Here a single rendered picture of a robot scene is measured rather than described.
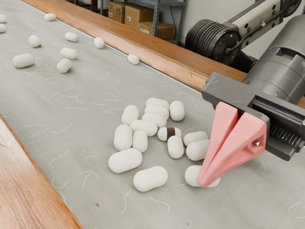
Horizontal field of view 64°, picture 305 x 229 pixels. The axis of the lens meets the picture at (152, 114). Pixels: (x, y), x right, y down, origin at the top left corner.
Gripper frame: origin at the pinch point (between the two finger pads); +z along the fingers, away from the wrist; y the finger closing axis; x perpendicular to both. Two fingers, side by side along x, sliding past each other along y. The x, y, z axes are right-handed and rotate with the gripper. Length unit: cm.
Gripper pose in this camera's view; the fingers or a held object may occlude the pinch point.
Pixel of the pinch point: (205, 178)
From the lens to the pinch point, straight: 25.0
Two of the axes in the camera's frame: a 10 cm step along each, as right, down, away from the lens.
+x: 3.6, 4.7, 8.1
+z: -6.3, 7.6, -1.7
